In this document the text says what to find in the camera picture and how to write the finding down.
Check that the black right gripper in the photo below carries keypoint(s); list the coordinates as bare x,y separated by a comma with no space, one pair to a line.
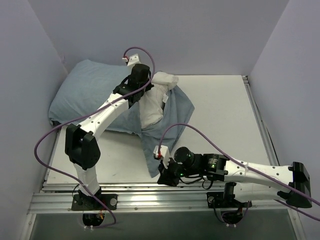
166,178

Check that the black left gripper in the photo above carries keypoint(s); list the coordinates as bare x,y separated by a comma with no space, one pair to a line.
141,72

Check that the white pillow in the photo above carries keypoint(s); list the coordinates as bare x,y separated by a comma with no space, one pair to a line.
151,104

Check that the grey-blue pillowcase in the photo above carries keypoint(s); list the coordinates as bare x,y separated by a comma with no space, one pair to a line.
90,84

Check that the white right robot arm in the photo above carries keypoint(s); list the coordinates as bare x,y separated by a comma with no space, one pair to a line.
244,181

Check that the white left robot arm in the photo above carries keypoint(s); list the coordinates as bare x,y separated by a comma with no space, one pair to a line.
81,141

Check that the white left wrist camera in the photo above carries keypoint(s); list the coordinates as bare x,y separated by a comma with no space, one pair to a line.
131,60

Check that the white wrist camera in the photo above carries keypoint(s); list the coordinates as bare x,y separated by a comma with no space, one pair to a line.
131,60
162,154

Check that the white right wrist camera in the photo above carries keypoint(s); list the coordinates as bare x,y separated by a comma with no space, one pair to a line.
162,154

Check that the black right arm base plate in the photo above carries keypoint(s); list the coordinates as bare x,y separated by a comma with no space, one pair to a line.
217,200

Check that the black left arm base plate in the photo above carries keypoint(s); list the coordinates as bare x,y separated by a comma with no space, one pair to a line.
82,202

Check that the aluminium right side rail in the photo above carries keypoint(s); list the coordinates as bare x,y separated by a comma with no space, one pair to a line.
265,135

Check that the aluminium front mounting rail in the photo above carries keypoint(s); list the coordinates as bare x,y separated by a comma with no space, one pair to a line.
132,198

